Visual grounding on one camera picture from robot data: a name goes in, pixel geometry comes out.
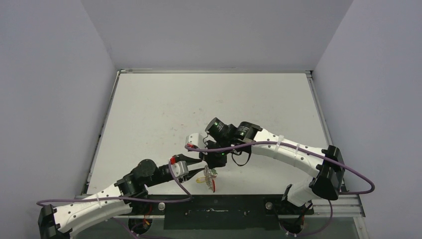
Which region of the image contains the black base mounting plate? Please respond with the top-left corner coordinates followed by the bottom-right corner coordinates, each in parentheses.
top-left (127, 194), bottom-right (314, 230)

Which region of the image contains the yellow key tag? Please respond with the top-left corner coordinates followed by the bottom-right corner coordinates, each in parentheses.
top-left (196, 177), bottom-right (207, 183)

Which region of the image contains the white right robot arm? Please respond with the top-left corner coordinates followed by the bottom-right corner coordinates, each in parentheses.
top-left (205, 118), bottom-right (344, 214)

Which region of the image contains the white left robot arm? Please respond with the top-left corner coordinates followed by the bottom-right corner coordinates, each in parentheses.
top-left (37, 154), bottom-right (202, 239)

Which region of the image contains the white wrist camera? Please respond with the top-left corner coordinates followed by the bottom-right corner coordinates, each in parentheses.
top-left (186, 133), bottom-right (207, 149)
top-left (169, 157), bottom-right (189, 179)

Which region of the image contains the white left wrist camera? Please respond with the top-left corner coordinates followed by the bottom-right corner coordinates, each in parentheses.
top-left (169, 157), bottom-right (189, 179)

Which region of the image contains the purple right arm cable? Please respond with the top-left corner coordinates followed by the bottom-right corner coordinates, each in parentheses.
top-left (184, 141), bottom-right (376, 237)

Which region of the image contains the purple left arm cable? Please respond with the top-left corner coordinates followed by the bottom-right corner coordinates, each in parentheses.
top-left (36, 160), bottom-right (193, 208)

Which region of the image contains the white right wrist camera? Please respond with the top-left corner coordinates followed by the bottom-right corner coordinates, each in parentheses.
top-left (186, 133), bottom-right (207, 149)

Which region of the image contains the steel key organizer ring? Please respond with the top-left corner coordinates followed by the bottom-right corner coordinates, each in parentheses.
top-left (203, 165), bottom-right (219, 194)

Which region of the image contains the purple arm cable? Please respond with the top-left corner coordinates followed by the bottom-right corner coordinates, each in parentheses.
top-left (36, 160), bottom-right (193, 208)
top-left (184, 141), bottom-right (376, 237)

